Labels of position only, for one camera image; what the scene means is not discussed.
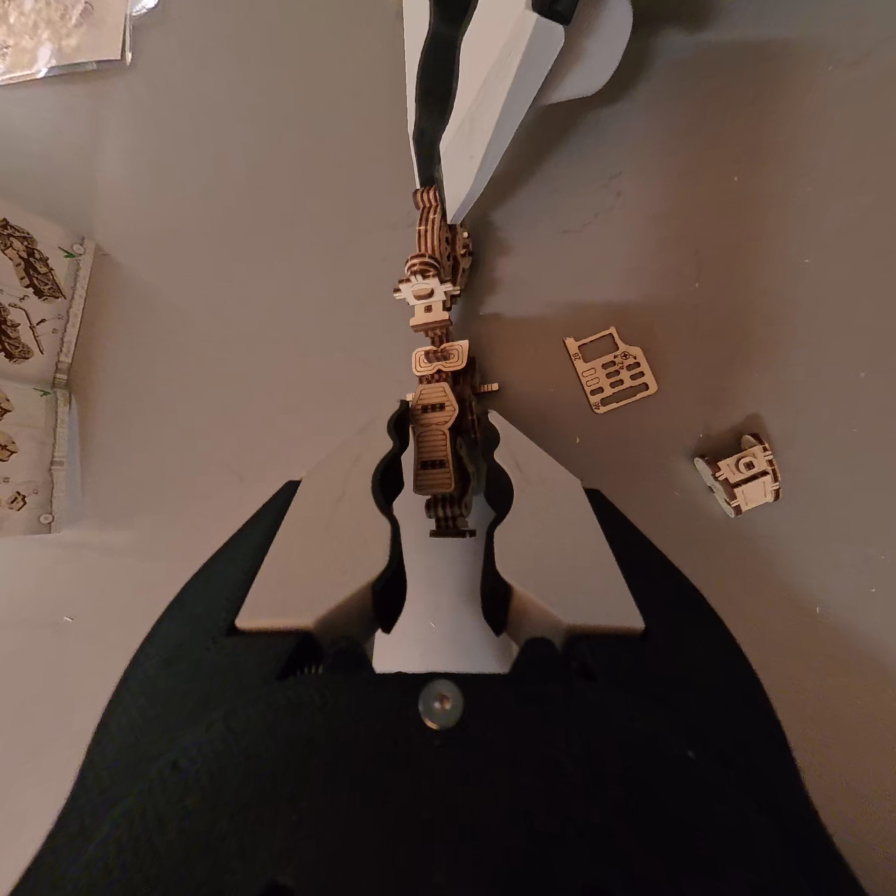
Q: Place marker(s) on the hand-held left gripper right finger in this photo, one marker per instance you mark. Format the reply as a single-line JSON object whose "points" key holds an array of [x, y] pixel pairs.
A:
{"points": [[567, 560]]}

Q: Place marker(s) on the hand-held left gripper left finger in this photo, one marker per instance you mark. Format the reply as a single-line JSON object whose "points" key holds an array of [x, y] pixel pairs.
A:
{"points": [[308, 560]]}

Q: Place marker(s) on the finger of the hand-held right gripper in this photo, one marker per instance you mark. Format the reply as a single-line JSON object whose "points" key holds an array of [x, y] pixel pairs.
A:
{"points": [[414, 42], [490, 105]]}

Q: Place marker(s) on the wooden motorcycle model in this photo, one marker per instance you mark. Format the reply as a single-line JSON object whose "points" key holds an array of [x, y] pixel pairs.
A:
{"points": [[434, 420]]}

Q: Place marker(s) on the grey desk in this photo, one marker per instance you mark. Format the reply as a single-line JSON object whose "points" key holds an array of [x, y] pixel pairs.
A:
{"points": [[210, 210]]}

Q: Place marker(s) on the small wooden cylinder assembly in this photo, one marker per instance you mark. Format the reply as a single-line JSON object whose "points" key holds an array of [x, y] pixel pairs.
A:
{"points": [[742, 479]]}

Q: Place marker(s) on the clear plastic packaging bag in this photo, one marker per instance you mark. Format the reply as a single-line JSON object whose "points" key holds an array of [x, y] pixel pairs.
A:
{"points": [[56, 35]]}

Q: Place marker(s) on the printed instruction booklet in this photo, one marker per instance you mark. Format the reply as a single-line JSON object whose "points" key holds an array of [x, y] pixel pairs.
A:
{"points": [[35, 315]]}

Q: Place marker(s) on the small slotted wooden puzzle frame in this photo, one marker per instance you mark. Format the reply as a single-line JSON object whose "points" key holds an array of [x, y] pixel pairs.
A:
{"points": [[633, 360]]}

